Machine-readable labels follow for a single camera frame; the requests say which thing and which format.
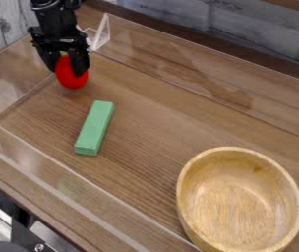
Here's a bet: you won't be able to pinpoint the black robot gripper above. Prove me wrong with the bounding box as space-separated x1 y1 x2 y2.
28 4 91 77

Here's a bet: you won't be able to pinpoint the red plush strawberry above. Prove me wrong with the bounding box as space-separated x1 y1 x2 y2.
54 54 89 90

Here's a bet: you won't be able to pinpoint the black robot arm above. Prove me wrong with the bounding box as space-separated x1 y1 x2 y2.
28 0 91 77

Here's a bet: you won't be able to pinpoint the green rectangular block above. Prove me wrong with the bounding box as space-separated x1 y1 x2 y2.
75 100 113 156

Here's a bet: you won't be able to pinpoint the round wooden bowl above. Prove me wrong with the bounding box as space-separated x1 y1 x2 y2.
176 147 299 252

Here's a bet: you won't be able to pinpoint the clear acrylic enclosure walls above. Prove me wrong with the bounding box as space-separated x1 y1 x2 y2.
0 12 299 252

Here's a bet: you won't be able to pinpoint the black metal table bracket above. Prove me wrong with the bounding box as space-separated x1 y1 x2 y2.
10 219 46 252

